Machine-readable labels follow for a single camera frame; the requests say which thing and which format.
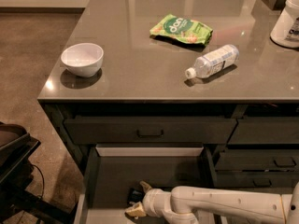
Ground black top drawer handle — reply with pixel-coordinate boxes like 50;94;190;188
136;130;164;138

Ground right cabinet drawers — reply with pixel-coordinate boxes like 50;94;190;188
213;104;299;188

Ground dark blue rxbar wrapper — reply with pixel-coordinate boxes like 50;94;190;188
127;188;145;203

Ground black cable on floor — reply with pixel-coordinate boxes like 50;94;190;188
30;162;46;200

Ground closed top drawer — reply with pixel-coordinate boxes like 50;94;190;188
64;117;236;145

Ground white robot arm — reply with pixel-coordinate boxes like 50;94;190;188
125;181;299;224

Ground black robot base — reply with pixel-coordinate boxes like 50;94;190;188
0;122;75;224

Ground green snack bag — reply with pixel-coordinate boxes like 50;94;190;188
149;14;213;46

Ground white ceramic bowl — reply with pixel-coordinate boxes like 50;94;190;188
61;43;104;77

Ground open middle drawer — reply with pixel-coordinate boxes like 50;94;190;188
74;142;214;224

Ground white canister with label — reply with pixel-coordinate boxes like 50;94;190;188
270;0;299;49

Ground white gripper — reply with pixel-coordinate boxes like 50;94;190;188
125;181;171;217

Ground clear plastic water bottle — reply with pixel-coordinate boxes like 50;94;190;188
185;44;239;79

